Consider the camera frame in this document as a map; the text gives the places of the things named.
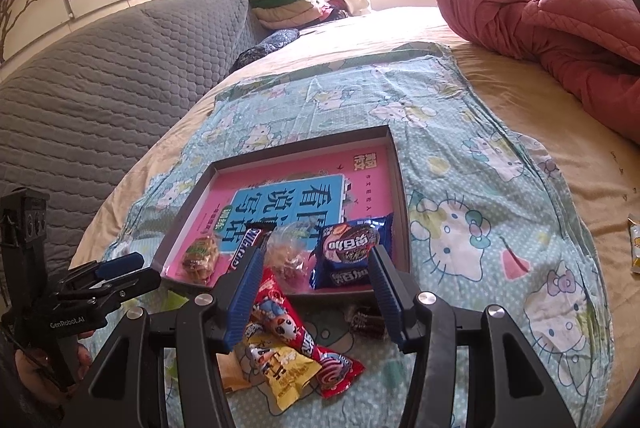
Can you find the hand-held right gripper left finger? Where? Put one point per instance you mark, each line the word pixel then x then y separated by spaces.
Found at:
pixel 245 303

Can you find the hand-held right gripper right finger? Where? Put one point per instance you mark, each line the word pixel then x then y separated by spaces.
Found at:
pixel 387 298

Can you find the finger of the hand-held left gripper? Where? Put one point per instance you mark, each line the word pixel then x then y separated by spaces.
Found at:
pixel 115 265
pixel 135 285

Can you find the small dark candy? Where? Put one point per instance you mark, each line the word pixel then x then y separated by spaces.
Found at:
pixel 365 320

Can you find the brown chocolate bar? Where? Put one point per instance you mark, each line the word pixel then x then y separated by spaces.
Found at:
pixel 245 248

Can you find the blue cookie packet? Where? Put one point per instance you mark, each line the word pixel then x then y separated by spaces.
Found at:
pixel 345 258

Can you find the clear round pastry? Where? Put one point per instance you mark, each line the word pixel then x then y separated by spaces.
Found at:
pixel 290 263

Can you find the clear cake packet green label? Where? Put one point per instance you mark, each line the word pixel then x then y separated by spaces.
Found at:
pixel 200 258

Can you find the orange snack packet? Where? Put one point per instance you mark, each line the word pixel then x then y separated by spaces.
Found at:
pixel 232 373

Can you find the dark shallow cardboard box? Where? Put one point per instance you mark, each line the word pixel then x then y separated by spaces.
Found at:
pixel 185 220

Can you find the yellow snack packet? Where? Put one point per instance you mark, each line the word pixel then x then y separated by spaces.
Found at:
pixel 290 373

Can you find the red cartoon snack packet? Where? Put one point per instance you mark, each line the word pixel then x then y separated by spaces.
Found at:
pixel 330 368

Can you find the person's left hand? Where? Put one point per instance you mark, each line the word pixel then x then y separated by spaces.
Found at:
pixel 40 378

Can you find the light blue printed blanket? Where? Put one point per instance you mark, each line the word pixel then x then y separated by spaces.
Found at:
pixel 475 233

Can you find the pink book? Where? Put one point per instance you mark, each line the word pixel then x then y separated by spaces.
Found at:
pixel 280 173

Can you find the grey quilted headboard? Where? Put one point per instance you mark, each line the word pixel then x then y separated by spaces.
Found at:
pixel 100 107

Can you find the beige bed sheet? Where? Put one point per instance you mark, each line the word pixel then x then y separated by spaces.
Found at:
pixel 575 167

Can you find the small yellow packet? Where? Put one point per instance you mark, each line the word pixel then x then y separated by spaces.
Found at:
pixel 635 248

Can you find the dark blue cloth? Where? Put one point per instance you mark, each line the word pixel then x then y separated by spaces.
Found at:
pixel 265 47

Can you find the stack of folded blankets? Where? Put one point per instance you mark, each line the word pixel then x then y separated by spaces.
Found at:
pixel 290 2

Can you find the red quilt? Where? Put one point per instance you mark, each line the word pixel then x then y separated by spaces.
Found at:
pixel 550 32

